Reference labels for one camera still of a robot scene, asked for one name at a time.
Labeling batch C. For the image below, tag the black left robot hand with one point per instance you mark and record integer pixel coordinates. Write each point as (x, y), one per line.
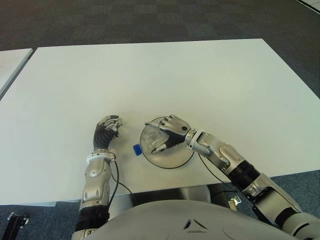
(102, 138)

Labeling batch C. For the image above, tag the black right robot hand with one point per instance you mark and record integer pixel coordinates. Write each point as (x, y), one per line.
(175, 130)

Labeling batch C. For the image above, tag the clear water bottle blue cap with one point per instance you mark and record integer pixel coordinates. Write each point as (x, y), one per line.
(151, 140)

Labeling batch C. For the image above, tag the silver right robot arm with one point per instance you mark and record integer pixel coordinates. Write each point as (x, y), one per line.
(240, 167)

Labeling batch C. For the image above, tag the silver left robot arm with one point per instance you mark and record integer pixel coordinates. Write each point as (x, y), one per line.
(96, 180)

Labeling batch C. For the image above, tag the white plate black rim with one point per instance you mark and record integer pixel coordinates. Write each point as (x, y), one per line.
(172, 157)

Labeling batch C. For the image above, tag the white robot waist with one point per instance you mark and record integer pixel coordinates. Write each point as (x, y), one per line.
(192, 193)

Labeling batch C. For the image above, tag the grey robot torso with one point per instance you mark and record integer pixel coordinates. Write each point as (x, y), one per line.
(190, 221)

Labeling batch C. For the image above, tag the white side table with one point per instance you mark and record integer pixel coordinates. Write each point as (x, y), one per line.
(10, 66)

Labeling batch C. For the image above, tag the black wheeled stand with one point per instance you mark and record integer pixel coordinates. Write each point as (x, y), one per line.
(16, 223)

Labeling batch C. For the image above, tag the white object with black edge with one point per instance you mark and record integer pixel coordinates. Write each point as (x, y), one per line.
(311, 3)

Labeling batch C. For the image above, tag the small silver metal bracket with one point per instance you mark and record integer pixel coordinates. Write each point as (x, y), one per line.
(235, 201)

